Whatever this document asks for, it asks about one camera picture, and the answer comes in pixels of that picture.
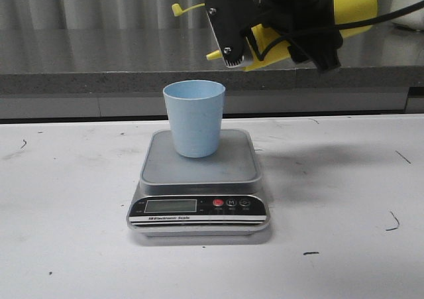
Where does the white object on counter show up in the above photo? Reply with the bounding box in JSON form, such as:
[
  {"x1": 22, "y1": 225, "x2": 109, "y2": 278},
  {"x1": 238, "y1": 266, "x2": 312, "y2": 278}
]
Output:
[{"x1": 390, "y1": 0, "x2": 423, "y2": 31}]

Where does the silver electronic kitchen scale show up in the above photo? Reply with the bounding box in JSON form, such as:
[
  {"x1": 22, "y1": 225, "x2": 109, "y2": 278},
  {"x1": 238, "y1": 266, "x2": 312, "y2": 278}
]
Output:
[{"x1": 127, "y1": 129, "x2": 272, "y2": 245}]

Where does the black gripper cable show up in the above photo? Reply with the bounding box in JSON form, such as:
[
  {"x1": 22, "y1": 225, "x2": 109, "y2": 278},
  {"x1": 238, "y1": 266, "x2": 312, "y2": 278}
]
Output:
[{"x1": 256, "y1": 0, "x2": 424, "y2": 62}]

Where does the light blue plastic cup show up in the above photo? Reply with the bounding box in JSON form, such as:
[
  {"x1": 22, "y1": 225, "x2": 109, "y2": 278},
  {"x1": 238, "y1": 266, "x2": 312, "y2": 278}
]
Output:
[{"x1": 163, "y1": 80, "x2": 226, "y2": 158}]

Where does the white pleated curtain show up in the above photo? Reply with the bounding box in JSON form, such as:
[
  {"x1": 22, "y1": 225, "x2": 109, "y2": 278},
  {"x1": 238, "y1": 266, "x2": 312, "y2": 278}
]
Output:
[{"x1": 0, "y1": 0, "x2": 398, "y2": 31}]

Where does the yellow squeeze bottle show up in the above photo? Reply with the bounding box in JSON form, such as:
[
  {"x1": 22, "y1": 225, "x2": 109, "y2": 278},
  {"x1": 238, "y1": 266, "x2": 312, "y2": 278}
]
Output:
[{"x1": 171, "y1": 0, "x2": 379, "y2": 72}]

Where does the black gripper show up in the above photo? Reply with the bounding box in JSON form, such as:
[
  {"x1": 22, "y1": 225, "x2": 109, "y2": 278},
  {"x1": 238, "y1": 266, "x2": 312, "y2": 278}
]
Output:
[{"x1": 205, "y1": 0, "x2": 343, "y2": 72}]

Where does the grey stone counter ledge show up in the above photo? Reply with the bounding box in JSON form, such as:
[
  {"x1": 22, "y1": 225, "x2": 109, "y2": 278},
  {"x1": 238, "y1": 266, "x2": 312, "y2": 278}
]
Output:
[{"x1": 1, "y1": 25, "x2": 423, "y2": 95}]

